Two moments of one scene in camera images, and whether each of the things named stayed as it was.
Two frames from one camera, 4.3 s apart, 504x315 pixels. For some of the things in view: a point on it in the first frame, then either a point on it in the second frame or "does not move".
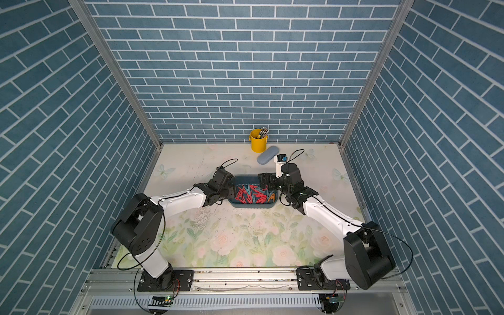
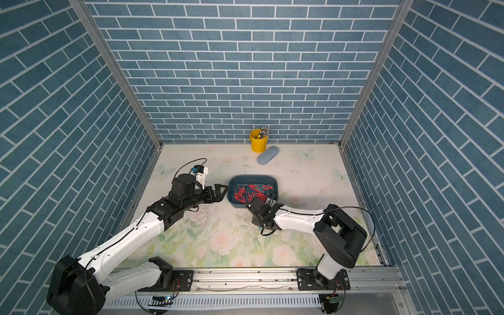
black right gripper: (265, 182) → (254, 221)
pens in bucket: (264, 132) does not move
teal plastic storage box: (249, 195) does not move
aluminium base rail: (224, 282) does not move
